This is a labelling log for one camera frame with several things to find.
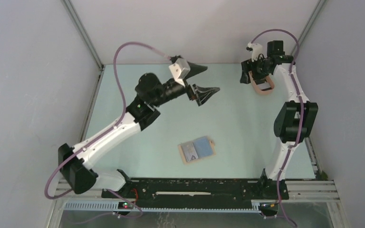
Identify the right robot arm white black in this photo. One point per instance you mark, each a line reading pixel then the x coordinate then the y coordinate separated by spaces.
pixel 295 120

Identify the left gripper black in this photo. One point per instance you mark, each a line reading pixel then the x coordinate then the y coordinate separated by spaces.
pixel 201 94

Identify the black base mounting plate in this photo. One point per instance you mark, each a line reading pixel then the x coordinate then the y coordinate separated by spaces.
pixel 163 193

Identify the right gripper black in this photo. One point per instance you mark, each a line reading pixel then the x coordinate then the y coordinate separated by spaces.
pixel 248 65

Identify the pink oval card tray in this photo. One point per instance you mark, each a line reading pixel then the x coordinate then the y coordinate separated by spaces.
pixel 262 87

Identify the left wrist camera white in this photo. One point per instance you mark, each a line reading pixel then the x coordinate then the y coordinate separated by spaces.
pixel 179 69

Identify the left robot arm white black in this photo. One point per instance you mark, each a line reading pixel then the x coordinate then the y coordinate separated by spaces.
pixel 77 162

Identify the aluminium frame rail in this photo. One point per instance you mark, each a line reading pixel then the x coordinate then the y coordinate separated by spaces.
pixel 70 9

